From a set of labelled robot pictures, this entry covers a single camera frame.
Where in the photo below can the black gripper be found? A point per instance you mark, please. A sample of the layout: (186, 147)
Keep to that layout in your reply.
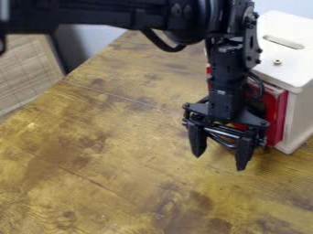
(221, 110)

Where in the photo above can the black metal drawer handle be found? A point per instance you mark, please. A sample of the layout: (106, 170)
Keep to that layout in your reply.
(227, 138)

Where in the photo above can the red drawer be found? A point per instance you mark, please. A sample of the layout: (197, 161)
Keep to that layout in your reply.
(269, 108)

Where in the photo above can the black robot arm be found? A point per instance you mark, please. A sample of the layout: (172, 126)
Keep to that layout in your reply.
(176, 24)

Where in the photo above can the white wooden box cabinet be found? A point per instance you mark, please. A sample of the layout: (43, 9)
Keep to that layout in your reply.
(287, 71)

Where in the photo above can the wooden slatted panel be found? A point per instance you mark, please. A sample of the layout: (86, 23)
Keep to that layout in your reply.
(30, 70)

